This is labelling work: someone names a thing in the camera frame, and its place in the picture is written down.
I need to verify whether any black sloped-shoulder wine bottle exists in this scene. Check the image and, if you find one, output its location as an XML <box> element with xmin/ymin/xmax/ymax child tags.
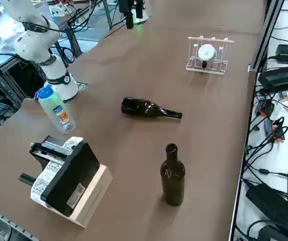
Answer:
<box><xmin>120</xmin><ymin>97</ymin><xmax>183</xmax><ymax>120</ymax></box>

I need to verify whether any clear plastic bottle blue cap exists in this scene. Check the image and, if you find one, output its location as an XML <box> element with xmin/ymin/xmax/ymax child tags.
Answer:
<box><xmin>34</xmin><ymin>84</ymin><xmax>76</xmax><ymax>135</ymax></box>

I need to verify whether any black label dispenser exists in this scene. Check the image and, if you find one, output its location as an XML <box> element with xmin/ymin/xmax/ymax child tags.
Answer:
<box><xmin>18</xmin><ymin>135</ymin><xmax>101</xmax><ymax>218</ymax></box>

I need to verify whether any brown high-shoulder wine bottle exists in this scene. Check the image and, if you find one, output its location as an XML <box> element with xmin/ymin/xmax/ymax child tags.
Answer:
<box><xmin>160</xmin><ymin>143</ymin><xmax>186</xmax><ymax>206</ymax></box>

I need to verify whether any white printed label roll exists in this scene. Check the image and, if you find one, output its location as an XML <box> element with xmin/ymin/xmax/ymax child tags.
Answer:
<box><xmin>30</xmin><ymin>137</ymin><xmax>84</xmax><ymax>209</ymax></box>

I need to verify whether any white ceramic cup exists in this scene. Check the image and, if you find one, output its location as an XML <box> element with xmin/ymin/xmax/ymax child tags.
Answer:
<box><xmin>198</xmin><ymin>44</ymin><xmax>218</xmax><ymax>69</ymax></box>

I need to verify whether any clear cup rack wooden rod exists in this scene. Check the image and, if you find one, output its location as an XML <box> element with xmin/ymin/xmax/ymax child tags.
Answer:
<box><xmin>185</xmin><ymin>36</ymin><xmax>235</xmax><ymax>76</ymax></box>

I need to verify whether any aluminium upright profile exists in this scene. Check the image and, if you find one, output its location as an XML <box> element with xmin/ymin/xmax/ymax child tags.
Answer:
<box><xmin>248</xmin><ymin>0</ymin><xmax>285</xmax><ymax>73</ymax></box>

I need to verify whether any orange black connector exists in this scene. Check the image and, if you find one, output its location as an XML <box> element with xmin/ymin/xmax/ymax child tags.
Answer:
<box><xmin>255</xmin><ymin>99</ymin><xmax>275</xmax><ymax>117</ymax></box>

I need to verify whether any light wooden base block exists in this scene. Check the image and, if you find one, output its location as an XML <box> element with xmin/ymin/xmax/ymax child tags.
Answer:
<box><xmin>45</xmin><ymin>164</ymin><xmax>114</xmax><ymax>228</ymax></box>

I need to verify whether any orange black small device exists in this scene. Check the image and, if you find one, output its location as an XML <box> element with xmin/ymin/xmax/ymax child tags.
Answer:
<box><xmin>264</xmin><ymin>117</ymin><xmax>288</xmax><ymax>143</ymax></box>

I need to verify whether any large black power adapter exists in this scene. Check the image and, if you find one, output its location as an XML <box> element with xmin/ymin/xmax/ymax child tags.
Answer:
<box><xmin>245</xmin><ymin>182</ymin><xmax>288</xmax><ymax>241</ymax></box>

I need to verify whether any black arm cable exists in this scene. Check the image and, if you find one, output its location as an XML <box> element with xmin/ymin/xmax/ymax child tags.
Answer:
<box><xmin>20</xmin><ymin>14</ymin><xmax>61</xmax><ymax>35</ymax></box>

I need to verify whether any black metal shelf frame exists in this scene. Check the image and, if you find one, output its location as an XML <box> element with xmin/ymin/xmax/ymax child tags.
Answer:
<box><xmin>0</xmin><ymin>54</ymin><xmax>46</xmax><ymax>113</ymax></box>

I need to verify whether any table edge rail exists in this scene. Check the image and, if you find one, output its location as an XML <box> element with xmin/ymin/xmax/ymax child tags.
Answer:
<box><xmin>229</xmin><ymin>71</ymin><xmax>259</xmax><ymax>241</ymax></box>

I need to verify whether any black cable with ferrite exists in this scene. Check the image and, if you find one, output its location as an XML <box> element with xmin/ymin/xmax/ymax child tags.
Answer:
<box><xmin>243</xmin><ymin>165</ymin><xmax>288</xmax><ymax>178</ymax></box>

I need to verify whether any perforated aluminium rail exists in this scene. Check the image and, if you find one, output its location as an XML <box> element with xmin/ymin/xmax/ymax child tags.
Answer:
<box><xmin>0</xmin><ymin>202</ymin><xmax>38</xmax><ymax>241</ymax></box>

